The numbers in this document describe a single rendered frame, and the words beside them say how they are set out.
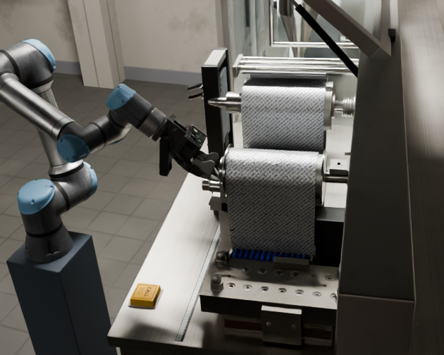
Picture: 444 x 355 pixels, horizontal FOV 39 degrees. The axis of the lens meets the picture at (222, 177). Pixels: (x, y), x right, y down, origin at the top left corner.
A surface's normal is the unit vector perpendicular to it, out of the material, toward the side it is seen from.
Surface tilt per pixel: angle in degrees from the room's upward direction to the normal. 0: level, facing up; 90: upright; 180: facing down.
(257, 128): 92
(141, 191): 0
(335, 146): 0
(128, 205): 0
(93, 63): 90
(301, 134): 92
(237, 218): 90
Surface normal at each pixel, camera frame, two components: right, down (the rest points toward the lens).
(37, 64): 0.75, 0.08
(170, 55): -0.35, 0.51
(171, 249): -0.07, -0.85
